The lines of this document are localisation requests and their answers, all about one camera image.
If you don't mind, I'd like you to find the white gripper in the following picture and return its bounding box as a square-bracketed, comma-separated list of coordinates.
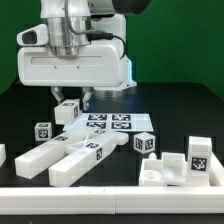
[18, 42, 128, 110]

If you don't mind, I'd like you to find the white chair seat part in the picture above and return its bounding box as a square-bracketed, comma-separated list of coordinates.
[138, 152, 188, 187]

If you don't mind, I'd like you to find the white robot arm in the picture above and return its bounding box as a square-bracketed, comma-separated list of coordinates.
[17, 0, 152, 108]

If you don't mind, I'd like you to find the small white cube nut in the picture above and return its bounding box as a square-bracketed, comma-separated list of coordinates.
[35, 122, 52, 141]

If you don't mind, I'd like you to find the white tag sheet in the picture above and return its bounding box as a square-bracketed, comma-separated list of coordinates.
[63, 113, 154, 132]

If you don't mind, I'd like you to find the white cube nut with tag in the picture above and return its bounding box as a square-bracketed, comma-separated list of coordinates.
[134, 132, 155, 154]

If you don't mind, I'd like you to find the white L-shaped fence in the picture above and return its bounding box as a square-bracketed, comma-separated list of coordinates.
[0, 157, 224, 215]

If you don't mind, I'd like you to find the white chair back frame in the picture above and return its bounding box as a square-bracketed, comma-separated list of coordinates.
[15, 128, 129, 187]

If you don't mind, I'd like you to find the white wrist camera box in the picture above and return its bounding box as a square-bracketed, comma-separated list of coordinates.
[17, 24, 49, 47]

